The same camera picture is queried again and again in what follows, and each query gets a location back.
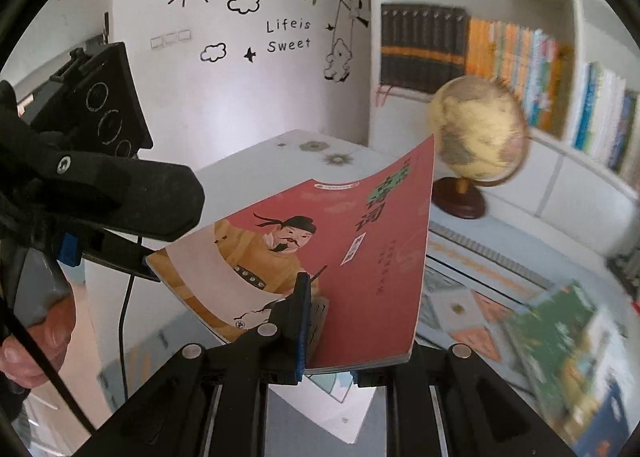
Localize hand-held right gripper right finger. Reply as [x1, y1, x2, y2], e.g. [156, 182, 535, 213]
[352, 342, 576, 457]

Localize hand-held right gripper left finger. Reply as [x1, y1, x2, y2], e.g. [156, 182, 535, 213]
[92, 272, 321, 457]

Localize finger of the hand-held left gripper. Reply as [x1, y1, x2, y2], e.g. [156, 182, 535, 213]
[30, 142, 206, 240]
[55, 229, 163, 283]

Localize pink book with robed man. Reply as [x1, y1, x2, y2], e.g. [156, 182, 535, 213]
[145, 134, 436, 372]

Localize row of black books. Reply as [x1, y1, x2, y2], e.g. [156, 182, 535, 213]
[380, 3, 468, 92]

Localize row of blue white books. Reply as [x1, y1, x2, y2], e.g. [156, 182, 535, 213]
[572, 62, 640, 178]

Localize row of yellow orange books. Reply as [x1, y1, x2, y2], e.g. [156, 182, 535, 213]
[465, 17, 576, 138]

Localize person's left hand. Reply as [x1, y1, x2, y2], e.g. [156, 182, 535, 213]
[0, 287, 76, 393]

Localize green book with yellow flower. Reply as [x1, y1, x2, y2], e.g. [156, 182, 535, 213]
[502, 279, 631, 443]

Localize light blue patterned table mat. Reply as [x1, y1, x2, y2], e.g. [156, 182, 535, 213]
[97, 217, 640, 457]

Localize white bookshelf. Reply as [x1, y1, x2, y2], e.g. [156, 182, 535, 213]
[367, 0, 640, 263]

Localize yellow globe on wooden stand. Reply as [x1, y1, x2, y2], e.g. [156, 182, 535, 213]
[427, 76, 531, 220]

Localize white wall switches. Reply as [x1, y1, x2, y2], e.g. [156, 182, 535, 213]
[150, 28, 192, 50]

